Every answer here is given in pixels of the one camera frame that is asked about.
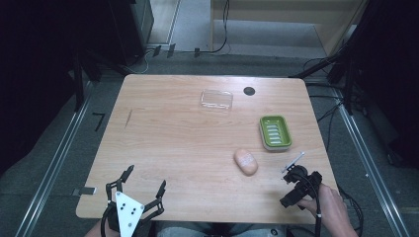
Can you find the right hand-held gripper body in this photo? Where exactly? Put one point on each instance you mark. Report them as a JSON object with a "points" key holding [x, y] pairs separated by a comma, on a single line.
{"points": [[301, 184]]}

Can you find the black tripod stand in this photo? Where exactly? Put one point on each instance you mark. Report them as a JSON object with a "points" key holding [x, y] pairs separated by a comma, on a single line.
{"points": [[342, 65]]}

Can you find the clear plastic lid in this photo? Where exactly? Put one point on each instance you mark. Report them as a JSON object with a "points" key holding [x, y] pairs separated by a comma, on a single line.
{"points": [[216, 99]]}

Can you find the person's right hand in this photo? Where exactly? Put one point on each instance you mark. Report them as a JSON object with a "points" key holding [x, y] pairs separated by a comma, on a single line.
{"points": [[324, 204]]}

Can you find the pink soap bar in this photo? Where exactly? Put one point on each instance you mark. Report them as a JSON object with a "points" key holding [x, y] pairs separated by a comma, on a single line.
{"points": [[245, 162]]}

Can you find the green soap dish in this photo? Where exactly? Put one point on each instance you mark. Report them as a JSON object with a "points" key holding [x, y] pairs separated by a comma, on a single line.
{"points": [[275, 133]]}

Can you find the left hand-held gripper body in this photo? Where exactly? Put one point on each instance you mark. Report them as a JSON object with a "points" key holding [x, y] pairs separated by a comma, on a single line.
{"points": [[129, 210]]}

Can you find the grey tape label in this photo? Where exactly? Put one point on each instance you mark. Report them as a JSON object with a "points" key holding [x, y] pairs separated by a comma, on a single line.
{"points": [[85, 191]]}

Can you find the light wooden shelf unit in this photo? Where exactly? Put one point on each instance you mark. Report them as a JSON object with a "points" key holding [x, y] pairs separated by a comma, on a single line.
{"points": [[286, 23]]}

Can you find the person's left hand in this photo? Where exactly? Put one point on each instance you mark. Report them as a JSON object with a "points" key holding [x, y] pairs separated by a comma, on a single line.
{"points": [[95, 232]]}

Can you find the black cabinet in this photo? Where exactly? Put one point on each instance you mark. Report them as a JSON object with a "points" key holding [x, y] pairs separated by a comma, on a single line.
{"points": [[131, 29]]}

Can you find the metal floor rail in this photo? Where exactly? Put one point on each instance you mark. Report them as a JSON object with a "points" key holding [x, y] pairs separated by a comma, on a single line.
{"points": [[52, 164], [372, 168]]}

